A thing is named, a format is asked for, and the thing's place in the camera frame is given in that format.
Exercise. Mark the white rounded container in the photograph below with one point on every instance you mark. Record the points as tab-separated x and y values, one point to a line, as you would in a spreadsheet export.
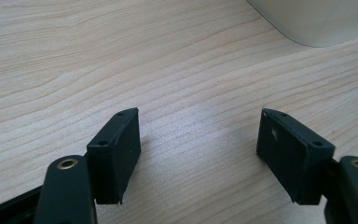
320	18

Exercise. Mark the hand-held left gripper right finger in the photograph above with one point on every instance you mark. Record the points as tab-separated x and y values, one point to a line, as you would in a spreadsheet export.
292	155

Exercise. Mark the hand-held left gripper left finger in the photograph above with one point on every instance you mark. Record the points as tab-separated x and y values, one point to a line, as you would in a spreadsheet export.
115	161

